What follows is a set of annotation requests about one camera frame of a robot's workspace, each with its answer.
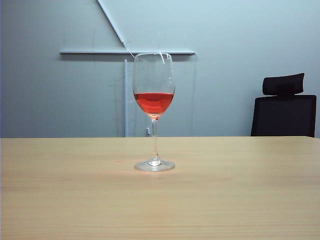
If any wine glass with red liquid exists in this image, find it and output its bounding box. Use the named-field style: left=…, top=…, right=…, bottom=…
left=132, top=52, right=176, bottom=172

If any black office chair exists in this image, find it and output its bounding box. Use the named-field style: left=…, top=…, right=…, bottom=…
left=250, top=72, right=318, bottom=138

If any white vertical post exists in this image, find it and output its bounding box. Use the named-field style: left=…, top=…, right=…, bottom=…
left=124, top=59, right=129, bottom=138

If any white horizontal wall rail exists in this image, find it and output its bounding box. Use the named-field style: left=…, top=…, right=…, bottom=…
left=59, top=48, right=197, bottom=56

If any white diagonal wall rail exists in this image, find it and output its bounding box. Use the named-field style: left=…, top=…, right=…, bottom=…
left=96, top=0, right=130, bottom=51

